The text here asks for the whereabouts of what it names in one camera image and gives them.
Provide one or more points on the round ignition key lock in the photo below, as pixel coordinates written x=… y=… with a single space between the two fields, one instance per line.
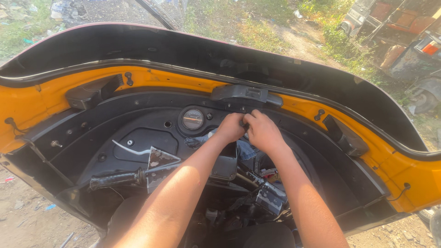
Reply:
x=130 y=142

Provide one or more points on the person's right hand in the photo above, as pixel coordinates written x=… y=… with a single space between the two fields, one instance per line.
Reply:
x=266 y=133

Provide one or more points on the windshield with black rubber seal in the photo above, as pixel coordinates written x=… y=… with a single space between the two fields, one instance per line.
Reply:
x=206 y=51

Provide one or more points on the grey metal rod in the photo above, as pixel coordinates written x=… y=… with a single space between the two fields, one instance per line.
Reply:
x=67 y=240

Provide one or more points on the small metal toggle switch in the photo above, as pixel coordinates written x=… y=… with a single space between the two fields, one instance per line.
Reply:
x=55 y=144

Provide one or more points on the parked old vehicle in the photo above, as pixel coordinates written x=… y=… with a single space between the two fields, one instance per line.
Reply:
x=399 y=31

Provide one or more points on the person's left leg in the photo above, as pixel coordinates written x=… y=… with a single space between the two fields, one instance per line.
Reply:
x=120 y=220

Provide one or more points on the yellow rickshaw front body panel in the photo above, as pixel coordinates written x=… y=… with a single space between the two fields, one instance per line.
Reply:
x=41 y=100

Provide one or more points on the black plastic corner bracket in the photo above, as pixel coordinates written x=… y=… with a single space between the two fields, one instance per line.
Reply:
x=344 y=136
x=91 y=93

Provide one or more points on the person's right fingers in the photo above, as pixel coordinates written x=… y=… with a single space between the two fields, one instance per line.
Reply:
x=254 y=119

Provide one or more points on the silver hand lever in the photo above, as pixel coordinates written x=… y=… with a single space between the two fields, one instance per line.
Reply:
x=132 y=150

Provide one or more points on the person's left fingers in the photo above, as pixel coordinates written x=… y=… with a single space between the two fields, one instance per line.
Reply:
x=241 y=124

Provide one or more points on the black dashboard panel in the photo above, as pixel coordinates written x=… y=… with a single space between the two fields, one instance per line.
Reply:
x=103 y=137

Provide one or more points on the blue cloth rag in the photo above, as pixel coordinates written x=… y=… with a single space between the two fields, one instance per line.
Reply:
x=246 y=150

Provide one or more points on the small black dashboard knob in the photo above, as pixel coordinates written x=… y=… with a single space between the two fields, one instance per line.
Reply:
x=209 y=116

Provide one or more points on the person's left hand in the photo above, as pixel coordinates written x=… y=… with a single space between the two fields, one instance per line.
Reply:
x=230 y=128

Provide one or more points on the round speedometer gauge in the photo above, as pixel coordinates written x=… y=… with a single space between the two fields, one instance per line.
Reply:
x=192 y=119

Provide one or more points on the black wiper motor housing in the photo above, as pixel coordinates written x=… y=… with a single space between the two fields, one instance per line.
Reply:
x=243 y=93

